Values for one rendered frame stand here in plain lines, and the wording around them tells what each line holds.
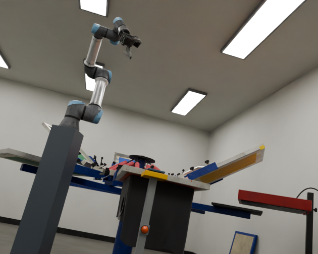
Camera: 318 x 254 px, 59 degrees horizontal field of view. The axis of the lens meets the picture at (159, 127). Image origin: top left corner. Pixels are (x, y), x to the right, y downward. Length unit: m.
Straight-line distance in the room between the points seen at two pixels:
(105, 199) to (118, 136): 1.47
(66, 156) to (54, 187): 0.22
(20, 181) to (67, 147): 4.68
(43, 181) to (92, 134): 4.67
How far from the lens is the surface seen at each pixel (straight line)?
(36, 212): 2.05
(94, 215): 6.48
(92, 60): 2.36
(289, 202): 2.77
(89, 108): 2.18
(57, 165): 2.03
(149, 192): 1.58
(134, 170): 1.77
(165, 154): 6.76
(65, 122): 2.12
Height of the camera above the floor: 0.73
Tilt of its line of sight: 17 degrees up
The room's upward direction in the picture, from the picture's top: 12 degrees clockwise
